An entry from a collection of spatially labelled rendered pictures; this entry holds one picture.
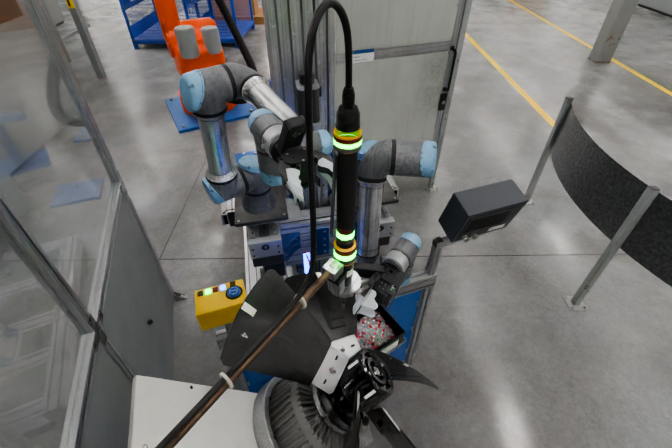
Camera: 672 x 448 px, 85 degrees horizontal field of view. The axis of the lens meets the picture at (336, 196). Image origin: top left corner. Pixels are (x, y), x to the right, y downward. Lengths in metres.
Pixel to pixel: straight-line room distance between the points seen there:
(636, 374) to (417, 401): 1.27
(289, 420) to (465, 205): 0.88
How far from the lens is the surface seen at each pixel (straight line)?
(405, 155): 1.15
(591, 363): 2.76
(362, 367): 0.92
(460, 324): 2.58
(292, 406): 0.98
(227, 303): 1.29
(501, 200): 1.46
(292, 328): 0.86
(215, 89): 1.22
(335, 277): 0.70
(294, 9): 1.46
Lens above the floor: 2.09
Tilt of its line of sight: 39 degrees down
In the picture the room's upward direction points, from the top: straight up
